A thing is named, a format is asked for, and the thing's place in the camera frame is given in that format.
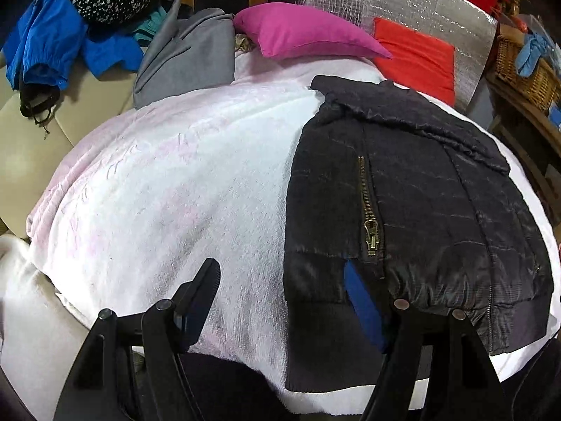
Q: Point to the pink cushion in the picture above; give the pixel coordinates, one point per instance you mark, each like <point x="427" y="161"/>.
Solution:
<point x="302" y="30"/>

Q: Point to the teal garment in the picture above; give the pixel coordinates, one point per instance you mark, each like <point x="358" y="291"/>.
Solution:
<point x="151" y="26"/>

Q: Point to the black puffer jacket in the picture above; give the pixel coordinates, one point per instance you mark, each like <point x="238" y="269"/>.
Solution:
<point x="416" y="193"/>

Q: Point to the light blue cloth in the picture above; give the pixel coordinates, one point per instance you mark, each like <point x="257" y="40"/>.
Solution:
<point x="532" y="52"/>

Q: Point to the beige sofa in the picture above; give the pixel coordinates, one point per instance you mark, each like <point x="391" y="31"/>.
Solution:
<point x="35" y="153"/>

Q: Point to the blue jacket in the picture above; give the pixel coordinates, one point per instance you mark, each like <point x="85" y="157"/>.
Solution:
<point x="48" y="30"/>

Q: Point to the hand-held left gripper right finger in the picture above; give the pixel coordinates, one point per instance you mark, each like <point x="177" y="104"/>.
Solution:
<point x="363" y="307"/>

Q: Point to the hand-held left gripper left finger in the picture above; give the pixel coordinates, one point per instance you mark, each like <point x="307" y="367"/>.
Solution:
<point x="197" y="298"/>

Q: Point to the white blanket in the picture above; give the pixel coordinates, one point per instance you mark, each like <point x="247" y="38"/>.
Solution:
<point x="175" y="175"/>

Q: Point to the grey garment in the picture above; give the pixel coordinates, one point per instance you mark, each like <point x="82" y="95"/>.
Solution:
<point x="184" y="61"/>

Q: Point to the patterned beige cloth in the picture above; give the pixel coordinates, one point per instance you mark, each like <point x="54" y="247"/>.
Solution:
<point x="244" y="44"/>

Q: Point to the wicker basket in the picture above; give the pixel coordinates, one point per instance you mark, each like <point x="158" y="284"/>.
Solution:
<point x="534" y="87"/>

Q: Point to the white cushion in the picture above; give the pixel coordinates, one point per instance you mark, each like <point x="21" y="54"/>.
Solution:
<point x="26" y="315"/>

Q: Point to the wooden shelf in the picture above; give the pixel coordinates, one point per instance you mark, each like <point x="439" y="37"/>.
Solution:
<point x="526" y="118"/>

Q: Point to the red cushion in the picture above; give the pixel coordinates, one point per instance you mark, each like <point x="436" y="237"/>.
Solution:
<point x="412" y="61"/>

